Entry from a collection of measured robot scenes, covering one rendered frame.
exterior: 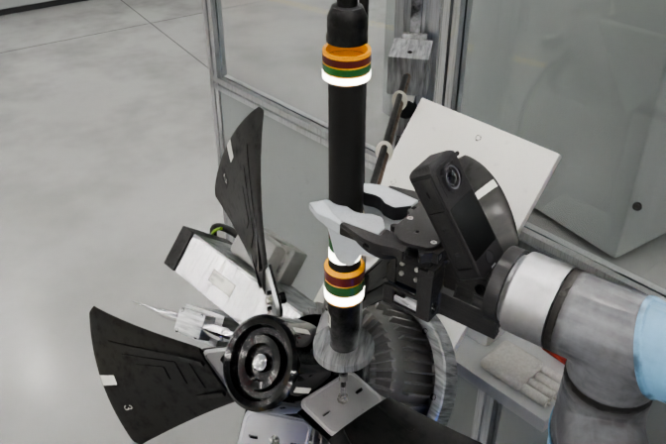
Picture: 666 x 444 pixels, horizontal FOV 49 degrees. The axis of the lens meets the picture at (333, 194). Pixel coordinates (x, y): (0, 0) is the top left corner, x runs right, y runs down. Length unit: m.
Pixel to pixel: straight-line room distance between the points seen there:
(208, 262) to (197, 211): 2.17
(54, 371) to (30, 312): 0.35
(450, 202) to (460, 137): 0.54
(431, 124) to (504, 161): 0.15
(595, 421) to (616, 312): 0.10
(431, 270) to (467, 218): 0.06
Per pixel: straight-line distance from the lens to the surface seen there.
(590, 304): 0.63
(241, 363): 0.95
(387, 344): 1.02
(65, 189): 3.74
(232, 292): 1.20
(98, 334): 1.18
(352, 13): 0.63
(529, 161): 1.11
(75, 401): 2.65
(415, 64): 1.28
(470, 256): 0.65
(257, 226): 1.00
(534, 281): 0.64
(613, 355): 0.63
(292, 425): 0.99
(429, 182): 0.63
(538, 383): 1.42
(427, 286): 0.68
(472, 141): 1.16
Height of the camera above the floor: 1.88
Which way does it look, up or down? 33 degrees down
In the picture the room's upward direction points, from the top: straight up
